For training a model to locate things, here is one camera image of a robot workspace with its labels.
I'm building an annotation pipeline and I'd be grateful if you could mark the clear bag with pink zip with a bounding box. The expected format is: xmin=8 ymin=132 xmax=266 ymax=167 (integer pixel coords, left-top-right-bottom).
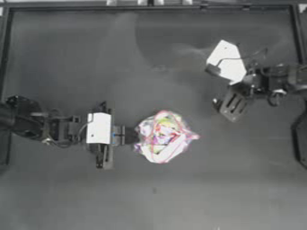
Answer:
xmin=134 ymin=110 xmax=202 ymax=164

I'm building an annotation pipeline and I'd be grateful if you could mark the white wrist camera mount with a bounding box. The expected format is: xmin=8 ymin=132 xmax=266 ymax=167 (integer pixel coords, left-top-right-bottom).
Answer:
xmin=206 ymin=40 xmax=249 ymax=86
xmin=87 ymin=111 xmax=112 ymax=145

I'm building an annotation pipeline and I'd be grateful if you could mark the black table frame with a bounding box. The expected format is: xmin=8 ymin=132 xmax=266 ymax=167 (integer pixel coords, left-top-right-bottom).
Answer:
xmin=0 ymin=1 xmax=307 ymax=102

